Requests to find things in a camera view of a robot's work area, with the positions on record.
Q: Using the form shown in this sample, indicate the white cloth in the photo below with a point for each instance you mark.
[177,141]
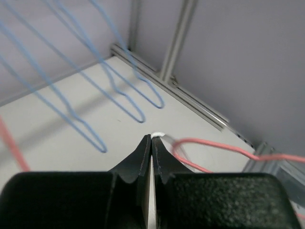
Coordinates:
[162,136]

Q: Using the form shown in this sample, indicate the pink wire hanger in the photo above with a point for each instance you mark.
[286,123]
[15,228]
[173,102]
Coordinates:
[13,148]

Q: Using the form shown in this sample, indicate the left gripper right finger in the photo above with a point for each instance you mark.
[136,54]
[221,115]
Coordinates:
[189,200]

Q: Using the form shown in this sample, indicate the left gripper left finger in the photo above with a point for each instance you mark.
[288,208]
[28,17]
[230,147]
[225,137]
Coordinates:
[114,199]

